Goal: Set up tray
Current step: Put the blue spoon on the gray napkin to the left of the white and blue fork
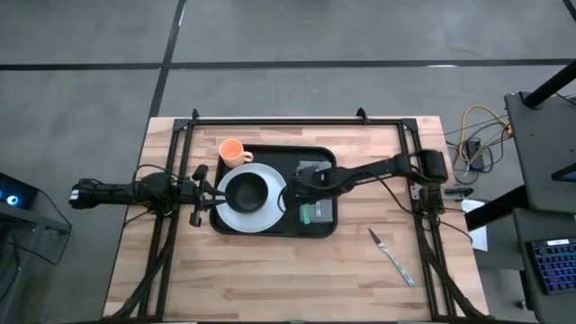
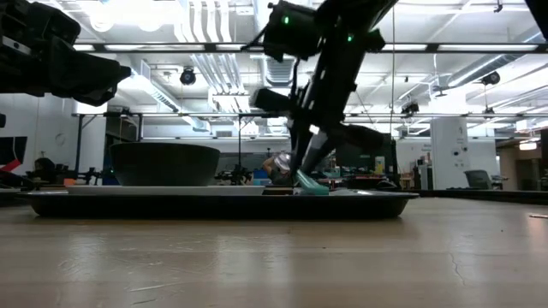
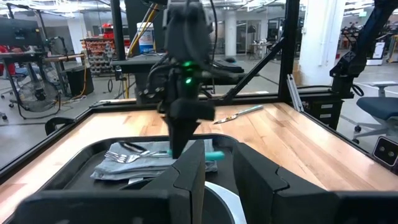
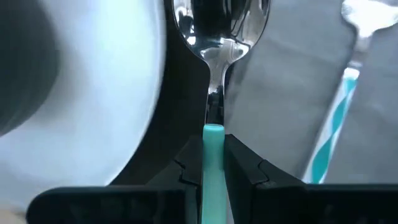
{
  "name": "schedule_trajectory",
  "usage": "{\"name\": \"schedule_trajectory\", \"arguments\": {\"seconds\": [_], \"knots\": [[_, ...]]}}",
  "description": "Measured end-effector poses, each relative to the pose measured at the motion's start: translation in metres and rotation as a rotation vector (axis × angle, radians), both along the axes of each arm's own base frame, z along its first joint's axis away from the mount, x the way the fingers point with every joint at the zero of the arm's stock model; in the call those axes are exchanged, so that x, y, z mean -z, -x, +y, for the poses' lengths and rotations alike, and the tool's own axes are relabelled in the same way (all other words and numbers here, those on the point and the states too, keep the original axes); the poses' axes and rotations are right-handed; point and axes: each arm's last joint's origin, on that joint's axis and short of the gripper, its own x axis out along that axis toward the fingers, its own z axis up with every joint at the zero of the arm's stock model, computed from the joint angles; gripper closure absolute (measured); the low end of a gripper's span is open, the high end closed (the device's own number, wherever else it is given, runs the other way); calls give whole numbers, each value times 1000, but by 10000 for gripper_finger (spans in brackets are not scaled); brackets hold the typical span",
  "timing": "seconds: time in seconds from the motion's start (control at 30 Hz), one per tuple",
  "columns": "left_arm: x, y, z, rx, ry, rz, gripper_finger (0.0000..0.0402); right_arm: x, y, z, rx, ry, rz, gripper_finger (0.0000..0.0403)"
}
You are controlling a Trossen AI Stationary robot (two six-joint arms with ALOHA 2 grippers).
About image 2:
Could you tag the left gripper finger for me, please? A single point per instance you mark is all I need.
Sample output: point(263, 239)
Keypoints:
point(90, 79)

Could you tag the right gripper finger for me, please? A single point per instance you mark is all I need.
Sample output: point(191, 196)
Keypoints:
point(297, 149)
point(317, 152)

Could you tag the black bowl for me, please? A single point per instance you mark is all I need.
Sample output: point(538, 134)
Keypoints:
point(164, 164)

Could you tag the white round plate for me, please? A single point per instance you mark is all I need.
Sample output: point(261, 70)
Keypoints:
point(171, 191)

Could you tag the black background robot arm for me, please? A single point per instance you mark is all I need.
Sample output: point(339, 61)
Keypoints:
point(87, 175)
point(233, 175)

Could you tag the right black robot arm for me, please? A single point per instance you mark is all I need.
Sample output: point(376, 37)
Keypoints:
point(342, 25)

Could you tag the black plastic tray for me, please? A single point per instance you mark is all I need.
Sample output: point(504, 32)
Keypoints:
point(214, 207)

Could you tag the person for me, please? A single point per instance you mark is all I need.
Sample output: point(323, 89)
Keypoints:
point(276, 169)

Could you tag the white yellow container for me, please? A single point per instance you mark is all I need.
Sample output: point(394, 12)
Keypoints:
point(379, 166)

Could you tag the black monitor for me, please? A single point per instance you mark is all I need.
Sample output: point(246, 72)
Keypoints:
point(387, 160)

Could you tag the black ceiling-hung device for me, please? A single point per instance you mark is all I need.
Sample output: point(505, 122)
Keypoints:
point(491, 78)
point(187, 77)
point(409, 109)

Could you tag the black overhead light bar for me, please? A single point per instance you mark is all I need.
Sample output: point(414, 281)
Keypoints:
point(171, 48)

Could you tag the white building column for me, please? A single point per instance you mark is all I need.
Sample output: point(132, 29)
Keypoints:
point(449, 149)

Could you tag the grey office chair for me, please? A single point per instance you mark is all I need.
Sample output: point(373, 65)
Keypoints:
point(477, 179)

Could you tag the black background rig frame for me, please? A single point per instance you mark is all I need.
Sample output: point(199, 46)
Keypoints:
point(79, 149)
point(240, 141)

